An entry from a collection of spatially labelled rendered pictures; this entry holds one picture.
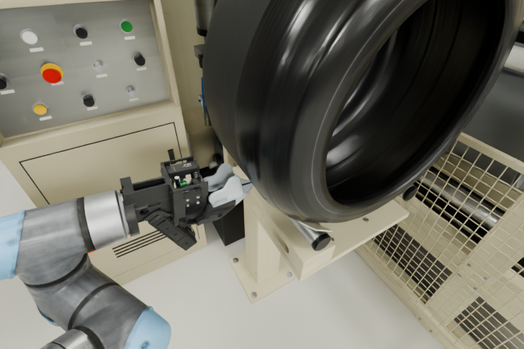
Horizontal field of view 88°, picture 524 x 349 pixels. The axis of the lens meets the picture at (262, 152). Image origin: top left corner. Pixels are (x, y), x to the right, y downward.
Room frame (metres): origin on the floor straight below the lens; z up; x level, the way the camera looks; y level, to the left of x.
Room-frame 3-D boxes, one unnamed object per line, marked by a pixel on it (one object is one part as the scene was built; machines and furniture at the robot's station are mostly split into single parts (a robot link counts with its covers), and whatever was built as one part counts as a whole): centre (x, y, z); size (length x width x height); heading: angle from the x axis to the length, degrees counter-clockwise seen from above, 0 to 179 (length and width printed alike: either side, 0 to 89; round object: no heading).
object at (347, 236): (0.55, -0.16, 0.80); 0.37 x 0.36 x 0.02; 121
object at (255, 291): (0.76, -0.01, 0.01); 0.27 x 0.27 x 0.02; 31
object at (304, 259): (0.48, -0.04, 0.83); 0.36 x 0.09 x 0.06; 31
